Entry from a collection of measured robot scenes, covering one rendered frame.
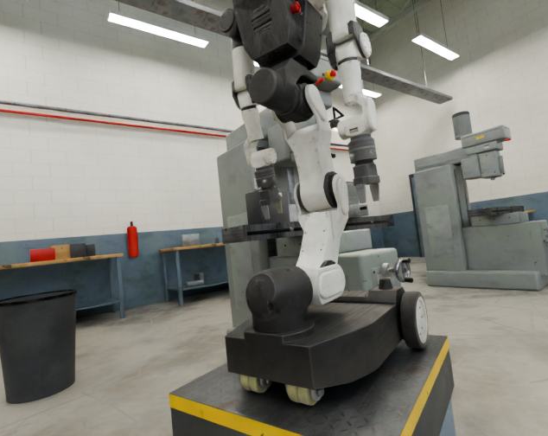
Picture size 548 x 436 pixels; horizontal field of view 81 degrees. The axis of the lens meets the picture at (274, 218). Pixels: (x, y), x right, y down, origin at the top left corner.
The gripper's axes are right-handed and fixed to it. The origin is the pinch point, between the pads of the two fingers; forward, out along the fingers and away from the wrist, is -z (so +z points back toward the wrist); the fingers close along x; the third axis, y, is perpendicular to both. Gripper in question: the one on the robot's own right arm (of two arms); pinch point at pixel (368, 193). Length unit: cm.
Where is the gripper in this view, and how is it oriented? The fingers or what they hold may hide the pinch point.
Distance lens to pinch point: 113.6
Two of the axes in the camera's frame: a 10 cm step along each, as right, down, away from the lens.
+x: 6.5, -1.0, 7.5
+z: -1.5, -9.9, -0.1
